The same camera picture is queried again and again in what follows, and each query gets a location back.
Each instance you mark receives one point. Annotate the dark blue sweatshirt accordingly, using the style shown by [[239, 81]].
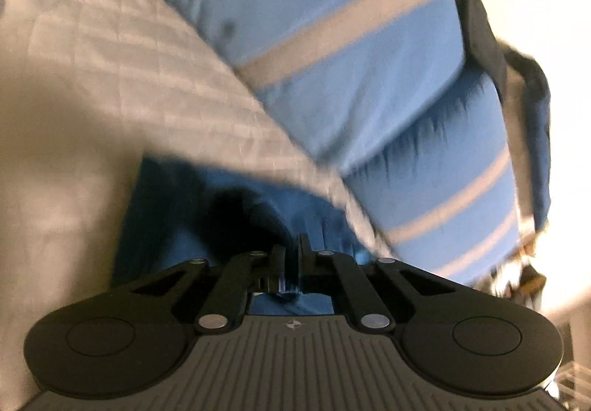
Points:
[[161, 231]]

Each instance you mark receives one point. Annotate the dark garment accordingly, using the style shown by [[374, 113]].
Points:
[[480, 23]]

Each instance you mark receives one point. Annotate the blue pillow with grey stripes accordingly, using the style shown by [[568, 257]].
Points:
[[438, 152]]

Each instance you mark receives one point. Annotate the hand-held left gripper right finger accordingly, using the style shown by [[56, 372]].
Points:
[[304, 268]]

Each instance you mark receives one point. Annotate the stained blue pillow, grey stripes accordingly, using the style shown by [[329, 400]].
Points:
[[300, 0]]

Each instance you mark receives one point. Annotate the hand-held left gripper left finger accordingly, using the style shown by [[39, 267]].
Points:
[[282, 272]]

